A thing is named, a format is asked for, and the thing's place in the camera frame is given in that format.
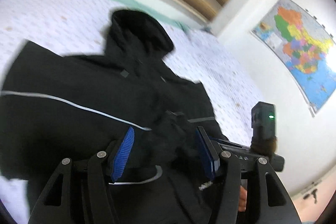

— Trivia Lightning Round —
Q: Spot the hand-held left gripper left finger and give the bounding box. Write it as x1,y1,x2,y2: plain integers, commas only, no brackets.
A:
28,126,135,224

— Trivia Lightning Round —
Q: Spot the dark floor item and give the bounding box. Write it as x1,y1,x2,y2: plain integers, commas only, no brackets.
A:
302,189,319,204

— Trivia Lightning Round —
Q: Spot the person's right hand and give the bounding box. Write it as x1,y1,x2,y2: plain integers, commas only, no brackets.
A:
237,185,249,213

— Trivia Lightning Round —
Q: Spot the colourful wall map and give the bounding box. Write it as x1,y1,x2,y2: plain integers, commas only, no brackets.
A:
251,0,336,117

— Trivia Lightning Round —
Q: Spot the black hooded jacket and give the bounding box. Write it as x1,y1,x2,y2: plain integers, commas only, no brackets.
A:
0,9,238,224

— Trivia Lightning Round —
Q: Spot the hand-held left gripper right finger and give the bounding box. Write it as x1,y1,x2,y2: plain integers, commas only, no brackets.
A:
196,126,302,224

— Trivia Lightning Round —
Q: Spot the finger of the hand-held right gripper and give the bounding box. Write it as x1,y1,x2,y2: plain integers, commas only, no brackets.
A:
165,110,189,125

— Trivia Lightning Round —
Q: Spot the bed with patterned sheet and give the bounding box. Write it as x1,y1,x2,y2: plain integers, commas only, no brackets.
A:
0,0,263,224

